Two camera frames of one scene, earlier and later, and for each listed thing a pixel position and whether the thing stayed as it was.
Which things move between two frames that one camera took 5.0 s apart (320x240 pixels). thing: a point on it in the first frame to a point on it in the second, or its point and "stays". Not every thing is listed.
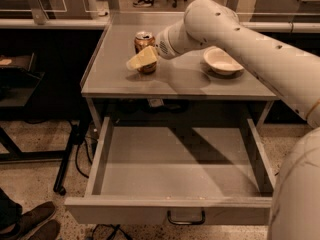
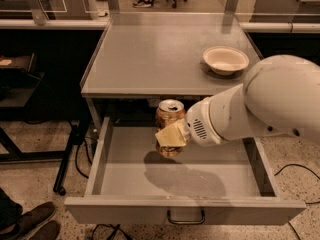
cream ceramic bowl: (220, 62) stays
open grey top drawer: (177, 176) stays
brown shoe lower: (49, 231) stays
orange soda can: (142, 40) to (168, 113)
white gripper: (165, 46) to (199, 123)
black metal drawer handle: (187, 222) stays
